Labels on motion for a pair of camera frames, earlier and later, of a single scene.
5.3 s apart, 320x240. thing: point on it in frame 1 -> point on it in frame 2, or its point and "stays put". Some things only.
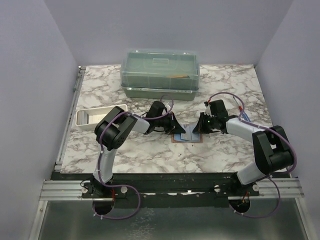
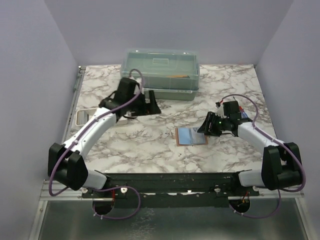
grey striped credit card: [186, 136] -> [197, 138]
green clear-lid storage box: [160, 74] stays put
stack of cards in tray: [82, 117] stays put
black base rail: [169, 189] stays put
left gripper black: [174, 127] -> [154, 108]
